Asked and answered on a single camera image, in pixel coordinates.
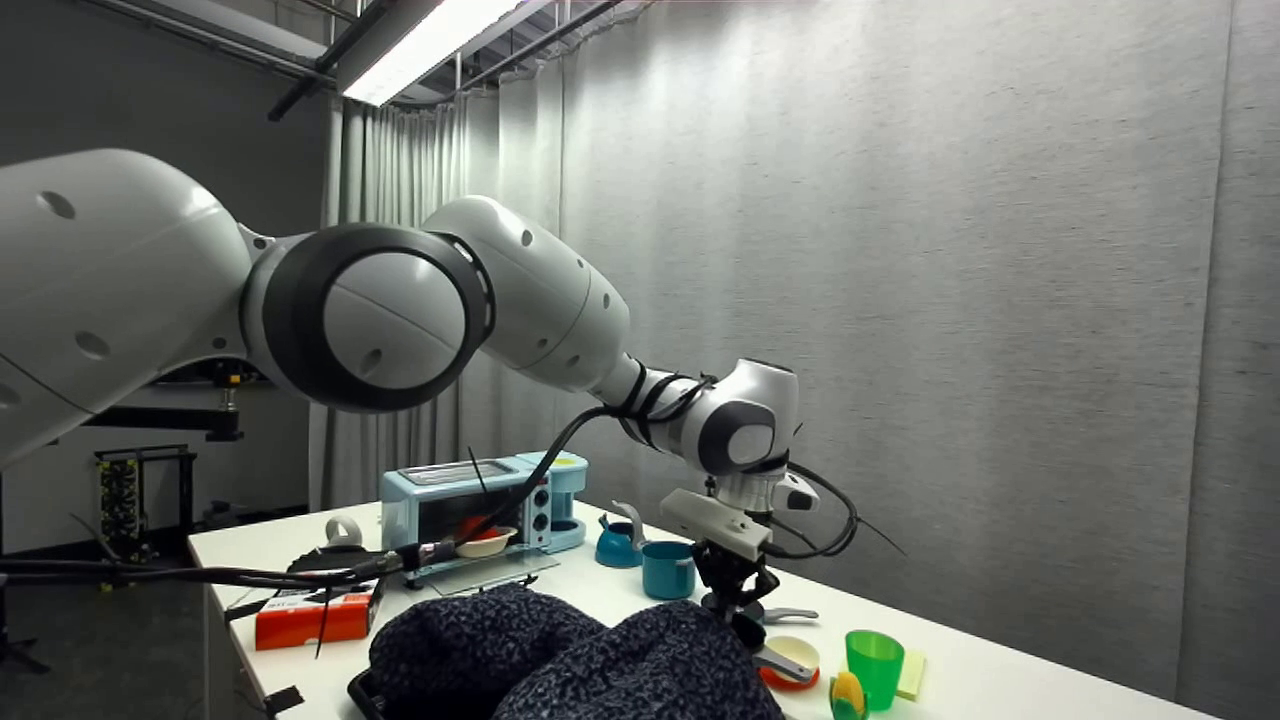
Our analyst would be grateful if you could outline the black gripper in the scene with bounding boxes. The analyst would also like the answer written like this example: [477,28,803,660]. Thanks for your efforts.
[691,538,785,629]

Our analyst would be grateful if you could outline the dark blue knit blanket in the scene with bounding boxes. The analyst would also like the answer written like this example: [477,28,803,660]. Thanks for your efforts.
[348,586,791,720]

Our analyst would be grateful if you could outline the teal mug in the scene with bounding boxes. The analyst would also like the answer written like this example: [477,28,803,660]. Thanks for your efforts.
[640,538,704,606]

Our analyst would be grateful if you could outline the pink round dish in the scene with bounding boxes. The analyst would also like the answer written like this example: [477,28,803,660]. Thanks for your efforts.
[757,632,826,698]

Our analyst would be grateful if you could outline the yellow green toy fruit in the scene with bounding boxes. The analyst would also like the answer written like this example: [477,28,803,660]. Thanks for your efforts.
[826,667,871,720]

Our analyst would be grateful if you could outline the green plastic cup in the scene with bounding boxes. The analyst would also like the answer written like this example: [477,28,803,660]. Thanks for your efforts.
[843,629,908,717]

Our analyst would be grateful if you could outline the yellow sponge cloth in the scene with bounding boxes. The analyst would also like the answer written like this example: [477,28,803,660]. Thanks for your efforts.
[893,650,933,706]

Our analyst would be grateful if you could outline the red toy food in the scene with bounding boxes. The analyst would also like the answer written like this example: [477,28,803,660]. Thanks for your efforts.
[453,515,522,559]

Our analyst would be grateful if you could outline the light blue toaster oven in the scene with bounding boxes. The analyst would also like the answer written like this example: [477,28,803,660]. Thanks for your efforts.
[379,452,593,589]

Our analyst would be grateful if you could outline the grey curtain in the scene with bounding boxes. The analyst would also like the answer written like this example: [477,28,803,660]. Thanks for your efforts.
[304,0,1280,720]

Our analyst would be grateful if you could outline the orange white cardboard box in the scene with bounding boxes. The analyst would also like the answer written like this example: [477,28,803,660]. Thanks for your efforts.
[251,586,385,652]

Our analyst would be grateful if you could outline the black metal rack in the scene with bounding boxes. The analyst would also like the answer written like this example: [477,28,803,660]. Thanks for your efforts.
[92,445,199,566]

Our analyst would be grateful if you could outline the long ceiling light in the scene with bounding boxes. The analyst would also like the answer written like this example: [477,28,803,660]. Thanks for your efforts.
[339,0,525,111]

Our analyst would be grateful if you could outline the teal kettle grey handle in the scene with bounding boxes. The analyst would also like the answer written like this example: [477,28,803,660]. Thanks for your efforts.
[593,496,652,573]

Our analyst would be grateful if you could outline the thin black camera cable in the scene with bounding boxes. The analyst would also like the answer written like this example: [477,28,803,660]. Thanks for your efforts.
[772,456,911,566]

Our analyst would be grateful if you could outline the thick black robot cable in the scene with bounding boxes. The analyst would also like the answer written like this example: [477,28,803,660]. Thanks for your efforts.
[0,403,633,596]

